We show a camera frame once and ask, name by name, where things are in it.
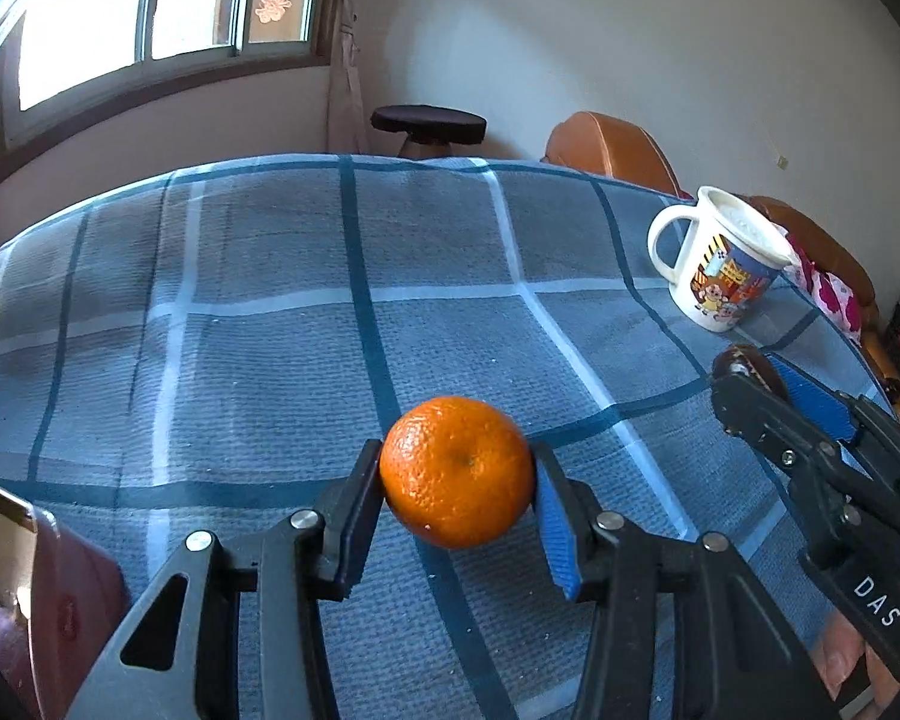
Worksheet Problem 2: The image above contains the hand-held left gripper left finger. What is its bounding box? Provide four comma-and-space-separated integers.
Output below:
62, 437, 383, 720

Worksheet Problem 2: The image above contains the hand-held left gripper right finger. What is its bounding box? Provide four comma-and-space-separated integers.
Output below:
534, 442, 842, 720

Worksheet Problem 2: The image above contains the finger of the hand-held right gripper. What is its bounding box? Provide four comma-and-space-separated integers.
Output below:
710, 370, 884, 535
767, 354, 900, 535

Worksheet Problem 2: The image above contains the orange mandarin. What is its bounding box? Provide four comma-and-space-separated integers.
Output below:
379, 395, 536, 550

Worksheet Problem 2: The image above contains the pink tin box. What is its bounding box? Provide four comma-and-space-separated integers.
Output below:
0, 469, 130, 698

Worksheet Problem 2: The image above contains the person's right hand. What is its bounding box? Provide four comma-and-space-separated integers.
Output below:
806, 607, 900, 720

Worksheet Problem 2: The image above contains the pink floral cloth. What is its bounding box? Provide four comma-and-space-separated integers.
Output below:
786, 234, 865, 335

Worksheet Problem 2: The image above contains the white cartoon mug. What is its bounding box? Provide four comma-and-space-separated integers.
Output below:
647, 185, 800, 332

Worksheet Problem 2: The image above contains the brown leather sofa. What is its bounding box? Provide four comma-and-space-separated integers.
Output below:
750, 195, 900, 451

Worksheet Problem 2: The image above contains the blue plaid tablecloth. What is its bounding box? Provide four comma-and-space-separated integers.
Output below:
0, 154, 900, 720

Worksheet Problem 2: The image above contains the dark round stool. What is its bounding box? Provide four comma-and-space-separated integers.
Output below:
370, 103, 488, 160

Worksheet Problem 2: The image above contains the pink curtain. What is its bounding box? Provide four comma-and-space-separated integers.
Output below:
322, 0, 372, 155

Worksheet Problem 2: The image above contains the sliding glass window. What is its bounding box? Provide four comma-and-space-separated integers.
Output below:
0, 0, 338, 185

